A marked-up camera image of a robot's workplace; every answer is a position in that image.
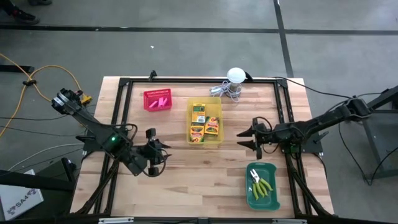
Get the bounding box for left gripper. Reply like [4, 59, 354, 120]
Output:
[138, 128, 172, 176]

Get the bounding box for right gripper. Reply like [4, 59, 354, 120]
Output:
[236, 117, 276, 161]

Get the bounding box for Crayola crayon box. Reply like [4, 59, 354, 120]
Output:
[190, 123, 205, 143]
[204, 116, 220, 135]
[191, 103, 206, 124]

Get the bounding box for yellow-green pliers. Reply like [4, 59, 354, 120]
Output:
[256, 177, 274, 197]
[249, 169, 265, 201]

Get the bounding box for yellow translucent plastic bin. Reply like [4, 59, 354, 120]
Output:
[186, 96, 224, 146]

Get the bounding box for red plastic mesh basket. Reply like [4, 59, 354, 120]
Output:
[143, 88, 173, 112]

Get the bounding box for white dome lamp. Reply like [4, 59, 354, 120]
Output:
[226, 67, 247, 98]

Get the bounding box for green plastic tray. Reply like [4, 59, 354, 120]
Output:
[246, 161, 281, 212]

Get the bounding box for black metal stand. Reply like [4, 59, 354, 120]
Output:
[357, 84, 398, 181]

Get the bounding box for white printed box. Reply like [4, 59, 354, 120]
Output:
[0, 169, 45, 222]

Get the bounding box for black stand foot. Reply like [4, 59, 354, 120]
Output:
[0, 64, 35, 74]

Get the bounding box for white cable bundle with plug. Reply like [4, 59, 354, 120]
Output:
[210, 80, 243, 103]

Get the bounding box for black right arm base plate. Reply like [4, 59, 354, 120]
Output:
[280, 130, 330, 155]

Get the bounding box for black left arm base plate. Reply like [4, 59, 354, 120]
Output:
[76, 132, 126, 154]

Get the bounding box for black aluminium table frame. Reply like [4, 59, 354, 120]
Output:
[70, 76, 334, 218]

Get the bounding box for black cable to right arm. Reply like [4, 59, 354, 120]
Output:
[273, 76, 354, 100]

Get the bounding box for silver metal bracket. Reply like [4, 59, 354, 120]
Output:
[272, 218, 307, 224]
[98, 217, 135, 224]

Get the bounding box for yellow extension cord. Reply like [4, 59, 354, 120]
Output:
[0, 52, 93, 138]

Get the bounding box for grey-white floor cable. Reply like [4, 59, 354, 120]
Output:
[7, 142, 85, 172]

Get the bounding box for black floor cable loop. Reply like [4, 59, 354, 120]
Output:
[337, 123, 398, 187]

